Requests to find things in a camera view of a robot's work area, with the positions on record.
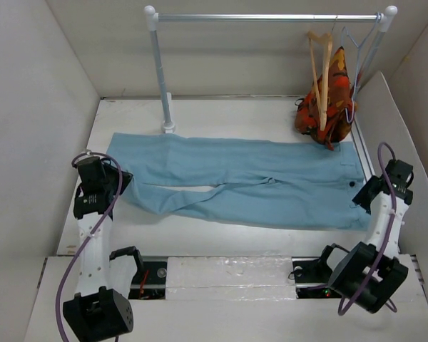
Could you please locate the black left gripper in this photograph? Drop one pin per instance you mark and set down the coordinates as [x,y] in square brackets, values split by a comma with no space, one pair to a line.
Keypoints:
[127,177]

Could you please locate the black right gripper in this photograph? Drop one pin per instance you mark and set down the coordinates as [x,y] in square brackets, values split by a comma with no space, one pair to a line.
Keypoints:
[361,197]

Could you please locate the light blue trousers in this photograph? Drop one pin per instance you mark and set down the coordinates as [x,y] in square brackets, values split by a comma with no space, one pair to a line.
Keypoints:
[258,182]

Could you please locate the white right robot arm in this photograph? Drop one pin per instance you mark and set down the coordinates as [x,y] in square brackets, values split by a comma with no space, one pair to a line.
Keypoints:
[371,272]

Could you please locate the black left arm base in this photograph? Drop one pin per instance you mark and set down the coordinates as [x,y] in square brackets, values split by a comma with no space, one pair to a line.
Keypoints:
[150,284]

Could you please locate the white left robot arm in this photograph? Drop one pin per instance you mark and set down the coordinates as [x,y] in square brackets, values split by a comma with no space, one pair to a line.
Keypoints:
[100,308]

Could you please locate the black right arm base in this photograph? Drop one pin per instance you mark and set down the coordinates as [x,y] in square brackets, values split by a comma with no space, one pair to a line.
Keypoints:
[311,278]

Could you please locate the wooden clothes hanger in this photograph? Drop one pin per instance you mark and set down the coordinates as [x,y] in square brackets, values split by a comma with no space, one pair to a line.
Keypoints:
[321,93]

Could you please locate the orange patterned garment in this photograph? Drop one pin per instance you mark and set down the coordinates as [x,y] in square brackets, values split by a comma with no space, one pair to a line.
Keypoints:
[339,105]

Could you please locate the white foam block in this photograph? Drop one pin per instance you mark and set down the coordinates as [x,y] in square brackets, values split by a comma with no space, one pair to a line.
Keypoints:
[261,278]

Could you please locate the blue wire hanger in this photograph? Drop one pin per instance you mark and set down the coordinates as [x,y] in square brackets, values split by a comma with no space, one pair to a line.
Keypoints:
[362,67]

